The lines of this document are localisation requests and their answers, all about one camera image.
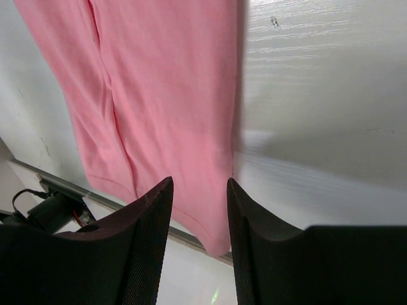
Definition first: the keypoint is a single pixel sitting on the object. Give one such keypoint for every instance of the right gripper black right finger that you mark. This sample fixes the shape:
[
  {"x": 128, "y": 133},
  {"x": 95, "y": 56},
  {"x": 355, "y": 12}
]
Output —
[{"x": 275, "y": 262}]

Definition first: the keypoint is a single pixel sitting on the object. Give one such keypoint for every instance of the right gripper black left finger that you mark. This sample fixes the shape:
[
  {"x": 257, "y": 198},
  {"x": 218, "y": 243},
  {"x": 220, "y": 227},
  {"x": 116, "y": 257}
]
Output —
[{"x": 115, "y": 260}]

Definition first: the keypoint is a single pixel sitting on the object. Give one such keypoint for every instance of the light pink t-shirt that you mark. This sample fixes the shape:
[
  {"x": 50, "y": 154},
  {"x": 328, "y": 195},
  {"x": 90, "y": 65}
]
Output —
[{"x": 151, "y": 88}]

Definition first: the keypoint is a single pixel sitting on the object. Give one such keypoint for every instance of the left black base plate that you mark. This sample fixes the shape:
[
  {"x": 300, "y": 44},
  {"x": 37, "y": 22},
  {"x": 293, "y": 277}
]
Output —
[{"x": 52, "y": 214}]

